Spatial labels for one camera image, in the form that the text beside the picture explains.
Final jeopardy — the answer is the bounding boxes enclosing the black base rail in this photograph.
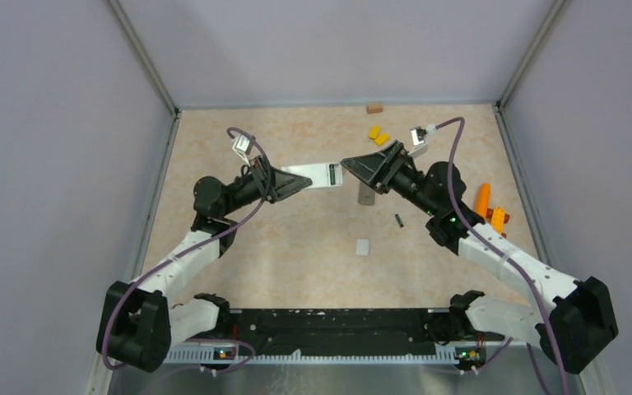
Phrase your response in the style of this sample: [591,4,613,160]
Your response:
[179,308,505,358]

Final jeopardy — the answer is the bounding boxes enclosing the green battery short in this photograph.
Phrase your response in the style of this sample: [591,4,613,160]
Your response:
[395,214,405,228]

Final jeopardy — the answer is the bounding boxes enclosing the orange toy brick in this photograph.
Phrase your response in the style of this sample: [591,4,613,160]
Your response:
[486,207,510,237]

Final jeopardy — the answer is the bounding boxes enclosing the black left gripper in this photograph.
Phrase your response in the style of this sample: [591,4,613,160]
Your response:
[221,155,312,216]

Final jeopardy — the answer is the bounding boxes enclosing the purple cable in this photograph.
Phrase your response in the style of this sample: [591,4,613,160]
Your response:
[433,117,570,395]
[100,127,273,377]

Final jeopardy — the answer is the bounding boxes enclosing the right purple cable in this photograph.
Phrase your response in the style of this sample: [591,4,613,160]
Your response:
[433,117,570,395]

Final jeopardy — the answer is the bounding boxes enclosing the yellow block left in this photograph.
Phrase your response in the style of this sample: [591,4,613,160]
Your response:
[368,125,381,140]

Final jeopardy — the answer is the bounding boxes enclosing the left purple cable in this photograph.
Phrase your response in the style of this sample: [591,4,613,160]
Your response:
[100,127,273,377]

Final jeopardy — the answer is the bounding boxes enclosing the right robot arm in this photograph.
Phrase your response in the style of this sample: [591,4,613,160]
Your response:
[340,141,619,374]

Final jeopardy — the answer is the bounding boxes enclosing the tan wooden block far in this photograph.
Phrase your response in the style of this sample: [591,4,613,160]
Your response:
[365,103,383,114]

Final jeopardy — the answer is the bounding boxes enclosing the yellow block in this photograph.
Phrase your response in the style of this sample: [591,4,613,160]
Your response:
[368,125,381,140]
[374,133,390,146]

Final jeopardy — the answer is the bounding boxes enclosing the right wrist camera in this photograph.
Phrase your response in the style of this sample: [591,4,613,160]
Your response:
[408,123,437,159]

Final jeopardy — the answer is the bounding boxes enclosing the grey remote control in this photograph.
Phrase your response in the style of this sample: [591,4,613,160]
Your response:
[357,183,377,206]

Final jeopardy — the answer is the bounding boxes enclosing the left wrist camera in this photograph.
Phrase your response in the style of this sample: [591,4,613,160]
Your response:
[232,135,253,165]

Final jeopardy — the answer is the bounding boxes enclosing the orange toy carrot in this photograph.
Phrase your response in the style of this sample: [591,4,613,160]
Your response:
[474,183,491,219]

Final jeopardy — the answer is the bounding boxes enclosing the white remote control with buttons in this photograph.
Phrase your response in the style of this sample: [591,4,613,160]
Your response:
[280,162,344,189]

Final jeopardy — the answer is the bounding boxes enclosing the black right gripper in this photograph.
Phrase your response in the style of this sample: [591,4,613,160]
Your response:
[342,141,439,217]

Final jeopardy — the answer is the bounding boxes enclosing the green battery long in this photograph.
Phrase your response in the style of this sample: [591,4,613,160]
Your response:
[328,165,336,186]

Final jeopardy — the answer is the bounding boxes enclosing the yellow block right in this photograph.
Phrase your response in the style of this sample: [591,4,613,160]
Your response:
[374,133,390,146]

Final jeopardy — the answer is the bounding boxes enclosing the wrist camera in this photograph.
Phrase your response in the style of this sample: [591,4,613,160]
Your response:
[232,135,253,165]
[408,123,437,159]

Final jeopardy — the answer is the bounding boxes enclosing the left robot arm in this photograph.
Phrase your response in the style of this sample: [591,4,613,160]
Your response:
[95,156,313,372]

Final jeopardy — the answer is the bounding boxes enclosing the white remote battery cover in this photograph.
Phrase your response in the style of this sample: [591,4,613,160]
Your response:
[355,239,370,256]

